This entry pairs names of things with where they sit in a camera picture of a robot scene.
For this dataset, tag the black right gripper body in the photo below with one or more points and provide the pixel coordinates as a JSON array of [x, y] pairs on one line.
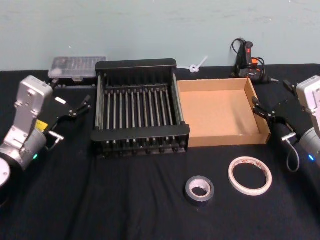
[[290, 115]]

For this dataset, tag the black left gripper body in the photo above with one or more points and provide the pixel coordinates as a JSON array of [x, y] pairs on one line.
[[58, 110]]

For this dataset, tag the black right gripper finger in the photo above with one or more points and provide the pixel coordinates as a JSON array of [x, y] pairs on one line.
[[290, 86], [262, 111]]

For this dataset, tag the roll of white tape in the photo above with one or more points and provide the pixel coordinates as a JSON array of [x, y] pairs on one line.
[[233, 181]]

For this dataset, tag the clear plastic case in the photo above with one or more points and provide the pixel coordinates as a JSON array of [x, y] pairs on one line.
[[75, 66]]

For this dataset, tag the shallow brown cardboard tray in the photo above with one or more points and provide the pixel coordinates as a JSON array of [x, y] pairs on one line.
[[215, 112]]

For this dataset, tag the black rack with steel bars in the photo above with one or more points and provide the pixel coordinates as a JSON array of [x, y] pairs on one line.
[[140, 136]]

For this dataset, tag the black table cloth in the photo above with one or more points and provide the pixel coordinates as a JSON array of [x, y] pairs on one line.
[[112, 200]]

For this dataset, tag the roll of silver tape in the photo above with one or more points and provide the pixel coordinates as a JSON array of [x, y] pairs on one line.
[[191, 196]]

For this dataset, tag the plain pale wall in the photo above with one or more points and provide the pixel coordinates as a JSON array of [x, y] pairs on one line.
[[150, 30]]

